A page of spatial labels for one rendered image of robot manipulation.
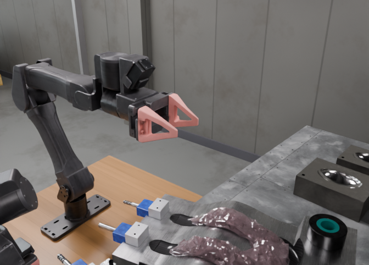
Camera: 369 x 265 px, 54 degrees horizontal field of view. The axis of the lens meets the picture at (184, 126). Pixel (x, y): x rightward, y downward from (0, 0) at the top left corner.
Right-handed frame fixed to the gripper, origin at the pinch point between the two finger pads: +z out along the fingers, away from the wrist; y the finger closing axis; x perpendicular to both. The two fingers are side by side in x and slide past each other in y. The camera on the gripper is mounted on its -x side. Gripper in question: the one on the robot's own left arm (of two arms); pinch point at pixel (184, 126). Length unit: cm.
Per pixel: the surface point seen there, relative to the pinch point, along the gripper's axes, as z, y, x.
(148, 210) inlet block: -16.5, 7.5, 32.6
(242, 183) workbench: -7, 43, 40
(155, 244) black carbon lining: -8.4, 1.1, 34.5
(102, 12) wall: -233, 183, 25
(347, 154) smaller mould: 16, 73, 33
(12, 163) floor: -217, 66, 126
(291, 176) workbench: 3, 57, 39
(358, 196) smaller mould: 26, 48, 31
